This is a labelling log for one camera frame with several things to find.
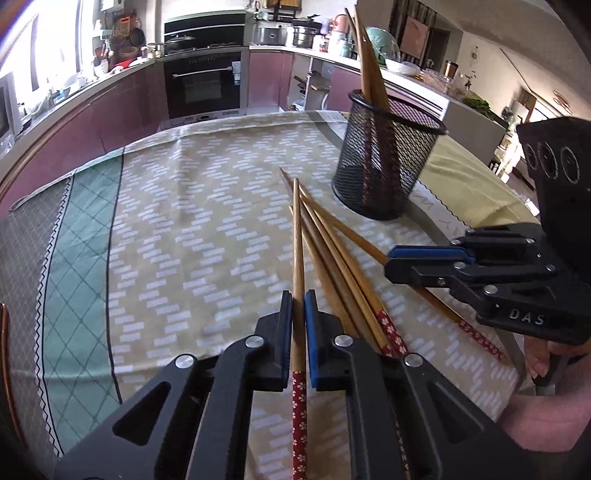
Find green food cover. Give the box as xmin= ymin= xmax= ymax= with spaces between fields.
xmin=366 ymin=27 xmax=401 ymax=66

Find pink kitchen cabinets right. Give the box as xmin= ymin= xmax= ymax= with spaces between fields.
xmin=247 ymin=48 xmax=445 ymax=121

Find wooden chopstick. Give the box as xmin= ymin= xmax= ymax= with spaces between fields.
xmin=300 ymin=188 xmax=409 ymax=357
xmin=301 ymin=204 xmax=377 ymax=347
xmin=355 ymin=8 xmax=390 ymax=111
xmin=300 ymin=185 xmax=410 ymax=357
xmin=301 ymin=193 xmax=509 ymax=364

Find dark chopstick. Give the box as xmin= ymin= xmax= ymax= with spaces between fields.
xmin=345 ymin=8 xmax=375 ymax=105

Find pink kitchen cabinets left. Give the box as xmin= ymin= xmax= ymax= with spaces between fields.
xmin=1 ymin=61 xmax=168 ymax=216

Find pink sleeved forearm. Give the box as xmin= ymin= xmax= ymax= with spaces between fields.
xmin=498 ymin=395 xmax=590 ymax=479

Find black mesh utensil cup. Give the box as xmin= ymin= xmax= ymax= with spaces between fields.
xmin=332 ymin=90 xmax=447 ymax=221

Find black camera box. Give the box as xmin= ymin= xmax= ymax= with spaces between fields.
xmin=517 ymin=117 xmax=591 ymax=279

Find patterned tablecloth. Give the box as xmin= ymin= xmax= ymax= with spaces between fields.
xmin=1 ymin=111 xmax=532 ymax=476

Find white microwave oven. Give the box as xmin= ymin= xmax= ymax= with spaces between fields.
xmin=0 ymin=73 xmax=22 ymax=157

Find silver cooking pot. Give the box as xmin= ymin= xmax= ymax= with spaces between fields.
xmin=293 ymin=19 xmax=322 ymax=49

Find black built-in oven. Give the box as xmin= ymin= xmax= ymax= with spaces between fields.
xmin=163 ymin=50 xmax=242 ymax=119

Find right hand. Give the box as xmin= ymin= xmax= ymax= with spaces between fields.
xmin=524 ymin=337 xmax=590 ymax=383

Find black range hood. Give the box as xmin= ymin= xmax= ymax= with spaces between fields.
xmin=163 ymin=10 xmax=247 ymax=49

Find pink kitchen cabinets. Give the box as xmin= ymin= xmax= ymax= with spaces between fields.
xmin=247 ymin=48 xmax=445 ymax=121
xmin=1 ymin=61 xmax=168 ymax=216

